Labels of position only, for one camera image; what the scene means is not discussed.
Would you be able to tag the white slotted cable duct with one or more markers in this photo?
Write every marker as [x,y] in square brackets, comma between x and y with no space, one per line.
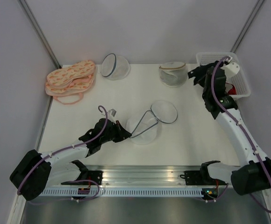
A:
[127,192]

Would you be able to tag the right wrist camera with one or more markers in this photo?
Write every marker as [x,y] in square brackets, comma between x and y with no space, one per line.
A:
[230,67]

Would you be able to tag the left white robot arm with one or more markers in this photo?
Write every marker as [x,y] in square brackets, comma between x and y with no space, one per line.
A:
[36,171]

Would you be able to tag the blue-trimmed mesh laundry bag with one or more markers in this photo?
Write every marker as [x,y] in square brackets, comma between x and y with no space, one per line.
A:
[144,126]

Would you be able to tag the white plastic basket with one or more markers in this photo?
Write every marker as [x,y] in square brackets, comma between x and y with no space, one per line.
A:
[238,81]

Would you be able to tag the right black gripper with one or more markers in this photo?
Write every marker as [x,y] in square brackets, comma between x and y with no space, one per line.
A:
[201,81]

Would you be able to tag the red garment in basket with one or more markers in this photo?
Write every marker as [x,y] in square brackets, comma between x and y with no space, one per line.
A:
[231,89]

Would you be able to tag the left aluminium frame post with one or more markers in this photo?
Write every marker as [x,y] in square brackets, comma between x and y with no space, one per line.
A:
[35,25]

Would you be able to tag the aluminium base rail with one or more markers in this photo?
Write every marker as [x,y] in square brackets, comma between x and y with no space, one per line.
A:
[142,176]

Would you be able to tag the beige-trimmed mesh laundry bag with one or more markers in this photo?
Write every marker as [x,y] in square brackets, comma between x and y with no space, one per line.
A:
[173,74]

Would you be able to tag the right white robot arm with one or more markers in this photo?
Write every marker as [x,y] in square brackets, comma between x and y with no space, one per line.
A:
[254,172]

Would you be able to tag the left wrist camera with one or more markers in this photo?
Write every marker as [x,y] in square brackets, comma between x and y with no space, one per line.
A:
[111,115]

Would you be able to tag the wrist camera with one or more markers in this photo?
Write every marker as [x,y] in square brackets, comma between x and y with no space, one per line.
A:
[111,115]
[230,67]

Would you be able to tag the aluminium frame post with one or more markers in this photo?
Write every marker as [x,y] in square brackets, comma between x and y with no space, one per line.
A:
[247,25]
[35,25]

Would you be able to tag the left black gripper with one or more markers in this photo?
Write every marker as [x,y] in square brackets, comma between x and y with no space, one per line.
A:
[123,134]

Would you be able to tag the right aluminium frame post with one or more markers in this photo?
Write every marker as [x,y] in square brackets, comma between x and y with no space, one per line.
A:
[247,25]

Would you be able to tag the left blue-rimmed mesh laundry bag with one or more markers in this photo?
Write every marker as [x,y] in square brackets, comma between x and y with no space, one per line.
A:
[115,67]

